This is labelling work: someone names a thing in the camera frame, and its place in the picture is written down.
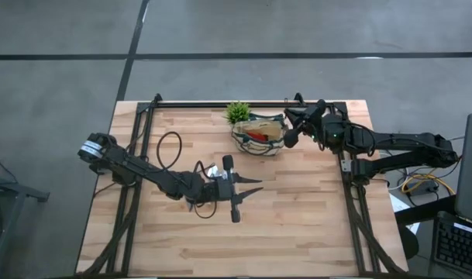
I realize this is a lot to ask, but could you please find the black looped cable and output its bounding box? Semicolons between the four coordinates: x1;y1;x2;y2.
156;130;183;171

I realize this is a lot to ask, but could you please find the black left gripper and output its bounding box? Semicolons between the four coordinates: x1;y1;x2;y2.
202;154;264;224

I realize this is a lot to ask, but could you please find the potted artificial green plant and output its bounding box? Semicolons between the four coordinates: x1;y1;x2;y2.
223;100;252;126

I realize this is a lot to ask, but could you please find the black metal stand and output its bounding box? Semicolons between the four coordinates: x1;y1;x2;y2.
0;154;50;279

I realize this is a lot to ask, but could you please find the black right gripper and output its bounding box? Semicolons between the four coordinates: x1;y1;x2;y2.
284;98;330;150

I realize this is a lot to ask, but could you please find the black round stool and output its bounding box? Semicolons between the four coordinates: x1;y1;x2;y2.
397;223;420;260

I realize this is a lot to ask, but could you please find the red garden item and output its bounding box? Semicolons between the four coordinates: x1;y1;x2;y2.
246;131;269;143

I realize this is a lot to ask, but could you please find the white paper sheet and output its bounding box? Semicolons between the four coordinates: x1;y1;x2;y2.
388;192;421;236

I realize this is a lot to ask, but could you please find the yellow cable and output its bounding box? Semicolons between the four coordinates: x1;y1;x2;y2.
401;173;456;196

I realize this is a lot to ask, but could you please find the black metal table frame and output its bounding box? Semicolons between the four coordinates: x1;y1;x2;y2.
80;92;407;277

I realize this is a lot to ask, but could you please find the black keyboard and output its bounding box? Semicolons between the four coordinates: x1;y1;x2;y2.
432;211;472;278

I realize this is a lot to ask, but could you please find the beige canvas green-trimmed gardening bag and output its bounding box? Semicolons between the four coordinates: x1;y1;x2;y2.
230;112;289;157

